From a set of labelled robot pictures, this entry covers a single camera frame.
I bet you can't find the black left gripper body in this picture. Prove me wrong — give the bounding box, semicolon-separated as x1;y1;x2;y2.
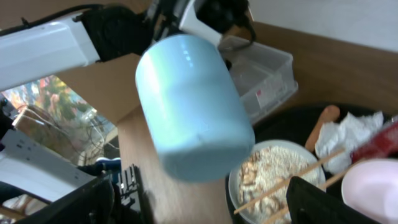
146;0;256;47

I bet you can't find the white napkin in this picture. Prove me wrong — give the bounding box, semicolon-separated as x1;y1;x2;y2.
315;111;384;175

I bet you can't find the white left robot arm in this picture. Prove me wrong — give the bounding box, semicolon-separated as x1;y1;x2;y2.
1;0;252;90

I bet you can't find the clear plastic bin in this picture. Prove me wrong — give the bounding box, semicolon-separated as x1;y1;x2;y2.
221;42;299;124

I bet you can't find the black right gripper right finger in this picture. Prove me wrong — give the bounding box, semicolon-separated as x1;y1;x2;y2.
286;177;379;224

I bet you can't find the grey plate with food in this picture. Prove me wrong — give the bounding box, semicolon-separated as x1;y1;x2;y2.
228;140;318;223

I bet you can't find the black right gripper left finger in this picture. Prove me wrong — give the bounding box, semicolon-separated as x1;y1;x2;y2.
17;174;114;224

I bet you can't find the wooden chopstick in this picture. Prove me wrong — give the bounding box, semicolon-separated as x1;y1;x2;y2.
234;148;345;214
265;169;355;224

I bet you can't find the light blue cup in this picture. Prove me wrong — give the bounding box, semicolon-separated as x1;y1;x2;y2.
135;34;255;182

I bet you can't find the orange carrot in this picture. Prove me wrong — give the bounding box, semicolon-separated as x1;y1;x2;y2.
305;105;340;152

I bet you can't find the red snack wrapper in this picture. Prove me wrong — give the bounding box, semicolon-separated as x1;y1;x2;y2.
351;116;397;164

